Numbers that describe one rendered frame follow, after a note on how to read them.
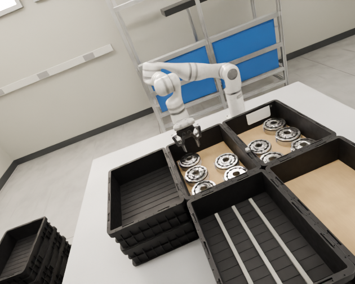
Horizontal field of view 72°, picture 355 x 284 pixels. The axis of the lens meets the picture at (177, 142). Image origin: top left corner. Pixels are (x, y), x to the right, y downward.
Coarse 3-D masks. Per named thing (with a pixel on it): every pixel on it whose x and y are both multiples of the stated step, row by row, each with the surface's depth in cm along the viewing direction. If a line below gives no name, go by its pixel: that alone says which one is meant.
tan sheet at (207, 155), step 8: (216, 144) 125; (224, 144) 122; (200, 152) 124; (208, 152) 121; (216, 152) 119; (224, 152) 117; (232, 152) 115; (208, 160) 116; (208, 168) 112; (184, 176) 113; (216, 176) 106
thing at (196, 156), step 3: (189, 153) 120; (192, 153) 120; (195, 153) 119; (183, 156) 120; (186, 156) 120; (195, 156) 117; (198, 156) 116; (180, 159) 119; (183, 159) 118; (195, 159) 115; (198, 159) 114; (180, 162) 117; (183, 162) 116; (192, 162) 114; (195, 162) 113; (183, 165) 114; (186, 165) 114; (189, 165) 113; (192, 165) 112
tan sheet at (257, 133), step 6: (258, 126) 125; (288, 126) 117; (246, 132) 124; (252, 132) 123; (258, 132) 121; (264, 132) 119; (240, 138) 122; (246, 138) 121; (252, 138) 119; (258, 138) 117; (264, 138) 116; (270, 138) 114; (246, 144) 117; (276, 144) 110; (276, 150) 106; (282, 150) 105; (288, 150) 104
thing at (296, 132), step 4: (280, 128) 113; (284, 128) 112; (288, 128) 111; (292, 128) 110; (296, 128) 109; (276, 132) 111; (280, 132) 110; (296, 132) 107; (276, 136) 109; (280, 136) 108; (284, 136) 107; (288, 136) 106; (292, 136) 105; (296, 136) 105; (284, 140) 106; (288, 140) 105
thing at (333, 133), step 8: (264, 104) 121; (280, 104) 117; (248, 112) 121; (296, 112) 107; (312, 120) 99; (328, 128) 92; (328, 136) 89; (312, 144) 88; (296, 152) 88; (256, 160) 91; (272, 160) 88; (264, 168) 88
